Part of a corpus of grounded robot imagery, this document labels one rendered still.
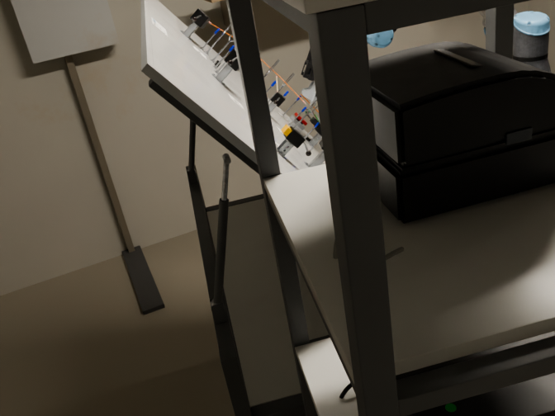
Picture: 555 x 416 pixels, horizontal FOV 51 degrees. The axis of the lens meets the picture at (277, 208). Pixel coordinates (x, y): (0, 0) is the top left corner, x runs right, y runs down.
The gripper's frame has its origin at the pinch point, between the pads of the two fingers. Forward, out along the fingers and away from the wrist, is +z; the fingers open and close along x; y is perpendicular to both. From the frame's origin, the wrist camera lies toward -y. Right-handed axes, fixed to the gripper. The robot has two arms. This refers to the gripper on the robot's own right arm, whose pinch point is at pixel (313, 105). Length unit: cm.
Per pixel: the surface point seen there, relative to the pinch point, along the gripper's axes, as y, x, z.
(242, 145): 29, 97, -1
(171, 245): 31, -151, 132
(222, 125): 33, 98, -4
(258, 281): 5, 33, 56
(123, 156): 74, -148, 81
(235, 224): 13, -8, 54
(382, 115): 14, 127, -17
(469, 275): 2, 143, -3
